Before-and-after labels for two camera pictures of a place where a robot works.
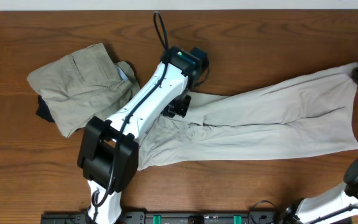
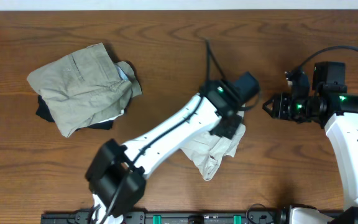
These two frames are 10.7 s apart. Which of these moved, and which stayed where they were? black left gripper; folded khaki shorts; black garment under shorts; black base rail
Moved: black left gripper
Stayed: black base rail; folded khaki shorts; black garment under shorts
